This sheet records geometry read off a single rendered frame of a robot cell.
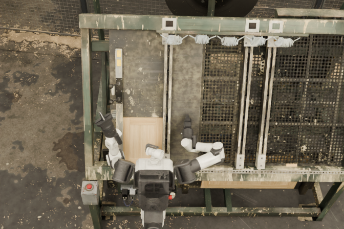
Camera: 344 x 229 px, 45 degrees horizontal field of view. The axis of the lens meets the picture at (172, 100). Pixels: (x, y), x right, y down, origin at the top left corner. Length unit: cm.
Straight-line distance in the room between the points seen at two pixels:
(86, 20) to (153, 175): 118
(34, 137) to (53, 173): 52
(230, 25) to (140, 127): 104
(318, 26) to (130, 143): 167
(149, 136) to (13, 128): 209
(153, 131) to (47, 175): 159
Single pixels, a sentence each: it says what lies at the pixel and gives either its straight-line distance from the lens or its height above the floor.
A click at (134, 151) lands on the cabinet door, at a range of 337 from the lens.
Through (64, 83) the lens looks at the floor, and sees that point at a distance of 529.
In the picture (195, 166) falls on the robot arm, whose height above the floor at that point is 135.
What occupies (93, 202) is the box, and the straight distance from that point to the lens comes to 338.
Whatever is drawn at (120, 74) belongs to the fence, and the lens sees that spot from 316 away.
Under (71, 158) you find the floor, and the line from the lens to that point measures 459.
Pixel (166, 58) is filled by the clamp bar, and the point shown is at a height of 167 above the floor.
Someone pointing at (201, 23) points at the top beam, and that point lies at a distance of 304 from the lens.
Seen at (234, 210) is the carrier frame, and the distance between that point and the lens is 409.
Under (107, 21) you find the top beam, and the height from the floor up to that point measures 191.
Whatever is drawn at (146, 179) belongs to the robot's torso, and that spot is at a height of 141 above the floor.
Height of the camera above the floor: 379
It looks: 49 degrees down
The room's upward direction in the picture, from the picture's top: 4 degrees clockwise
